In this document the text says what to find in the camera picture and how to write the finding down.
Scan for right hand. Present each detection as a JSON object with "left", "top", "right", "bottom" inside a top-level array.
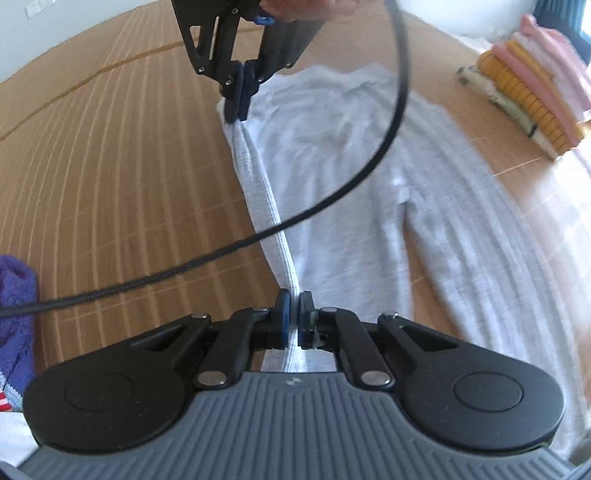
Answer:
[{"left": 260, "top": 0, "right": 365, "bottom": 22}]

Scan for black cable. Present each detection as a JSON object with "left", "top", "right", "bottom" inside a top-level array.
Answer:
[{"left": 0, "top": 0, "right": 412, "bottom": 319}]

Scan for purple knit garment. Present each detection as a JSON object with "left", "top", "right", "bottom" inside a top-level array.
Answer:
[{"left": 1, "top": 255, "right": 38, "bottom": 413}]

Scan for bamboo bed mat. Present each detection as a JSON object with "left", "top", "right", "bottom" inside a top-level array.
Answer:
[{"left": 1, "top": 1, "right": 590, "bottom": 362}]

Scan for stack of folded clothes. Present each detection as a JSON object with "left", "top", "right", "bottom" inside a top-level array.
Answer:
[{"left": 457, "top": 13, "right": 590, "bottom": 160}]

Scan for light grey knit pants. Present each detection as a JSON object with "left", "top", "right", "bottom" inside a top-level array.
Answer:
[{"left": 223, "top": 64, "right": 590, "bottom": 464}]

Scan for white garment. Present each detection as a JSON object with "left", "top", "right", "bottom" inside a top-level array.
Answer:
[{"left": 0, "top": 412, "right": 38, "bottom": 467}]

